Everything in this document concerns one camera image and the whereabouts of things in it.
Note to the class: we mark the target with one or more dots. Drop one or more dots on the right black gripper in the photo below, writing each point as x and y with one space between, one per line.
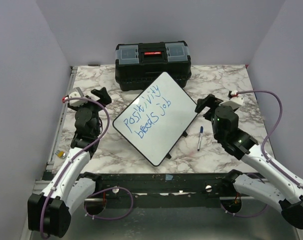
210 101

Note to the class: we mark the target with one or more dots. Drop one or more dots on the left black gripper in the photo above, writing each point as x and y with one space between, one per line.
104 98

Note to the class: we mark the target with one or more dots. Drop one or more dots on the white whiteboard marker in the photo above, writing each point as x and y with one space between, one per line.
199 142

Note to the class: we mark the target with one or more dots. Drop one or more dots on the white whiteboard black frame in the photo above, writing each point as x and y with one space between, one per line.
157 118

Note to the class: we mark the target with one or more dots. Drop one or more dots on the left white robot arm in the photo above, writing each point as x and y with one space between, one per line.
49 212

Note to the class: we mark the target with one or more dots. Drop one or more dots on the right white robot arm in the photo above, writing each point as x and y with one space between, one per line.
284 192

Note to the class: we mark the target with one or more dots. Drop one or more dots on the black plastic toolbox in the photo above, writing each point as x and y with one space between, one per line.
138 65

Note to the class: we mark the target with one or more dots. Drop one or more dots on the small yellow grey object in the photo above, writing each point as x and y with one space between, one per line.
60 154

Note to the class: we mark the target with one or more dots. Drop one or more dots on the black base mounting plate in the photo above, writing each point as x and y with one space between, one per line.
160 190

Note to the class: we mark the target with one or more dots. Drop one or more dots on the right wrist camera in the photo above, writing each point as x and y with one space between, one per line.
235 100

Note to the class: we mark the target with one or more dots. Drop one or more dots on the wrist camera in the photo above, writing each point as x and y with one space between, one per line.
235 100
75 98

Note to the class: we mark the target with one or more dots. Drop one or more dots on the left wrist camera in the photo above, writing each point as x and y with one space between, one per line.
75 98

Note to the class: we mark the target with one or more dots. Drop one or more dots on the aluminium side rail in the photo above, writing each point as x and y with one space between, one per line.
51 159

